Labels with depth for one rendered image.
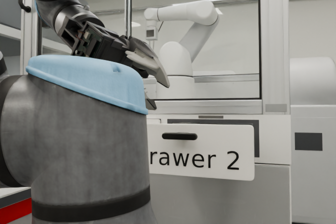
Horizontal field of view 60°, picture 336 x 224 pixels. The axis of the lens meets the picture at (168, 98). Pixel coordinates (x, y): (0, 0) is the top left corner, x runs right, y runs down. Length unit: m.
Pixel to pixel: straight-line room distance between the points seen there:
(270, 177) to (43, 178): 0.75
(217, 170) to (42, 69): 0.44
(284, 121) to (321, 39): 3.50
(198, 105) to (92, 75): 0.71
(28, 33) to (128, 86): 1.08
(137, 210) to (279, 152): 0.69
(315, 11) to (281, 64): 3.54
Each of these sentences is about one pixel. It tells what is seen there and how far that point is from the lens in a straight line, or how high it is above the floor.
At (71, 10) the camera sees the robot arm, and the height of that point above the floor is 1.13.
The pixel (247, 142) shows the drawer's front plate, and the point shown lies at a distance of 0.61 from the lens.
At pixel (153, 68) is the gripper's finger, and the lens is 0.43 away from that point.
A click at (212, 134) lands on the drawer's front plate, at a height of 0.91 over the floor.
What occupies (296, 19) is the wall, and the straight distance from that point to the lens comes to 4.38.
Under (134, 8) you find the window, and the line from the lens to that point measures 1.10.
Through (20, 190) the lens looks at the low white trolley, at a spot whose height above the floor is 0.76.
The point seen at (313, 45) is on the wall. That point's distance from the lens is 4.34.
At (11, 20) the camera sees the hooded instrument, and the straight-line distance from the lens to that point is 1.80.
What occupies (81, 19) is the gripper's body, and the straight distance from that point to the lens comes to 0.54.
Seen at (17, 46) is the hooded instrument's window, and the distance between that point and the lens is 1.84.
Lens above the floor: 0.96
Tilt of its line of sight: 2 degrees up
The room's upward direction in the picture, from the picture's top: straight up
